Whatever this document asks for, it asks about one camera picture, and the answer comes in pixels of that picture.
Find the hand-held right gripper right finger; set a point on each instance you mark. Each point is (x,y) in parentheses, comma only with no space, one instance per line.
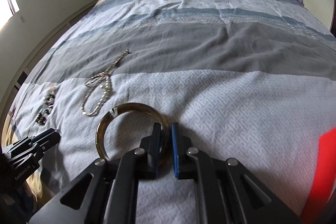
(175,150)

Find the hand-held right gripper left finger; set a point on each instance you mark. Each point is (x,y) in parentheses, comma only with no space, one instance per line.
(157,145)

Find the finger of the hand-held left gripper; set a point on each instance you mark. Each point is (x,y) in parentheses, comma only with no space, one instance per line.
(48,138)

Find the dark brown bangle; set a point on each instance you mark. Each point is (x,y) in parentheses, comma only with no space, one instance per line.
(126,106)

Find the red shallow box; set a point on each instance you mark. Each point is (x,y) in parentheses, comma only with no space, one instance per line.
(325,174)

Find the purple bedside item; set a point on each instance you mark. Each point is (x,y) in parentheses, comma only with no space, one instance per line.
(299,1)

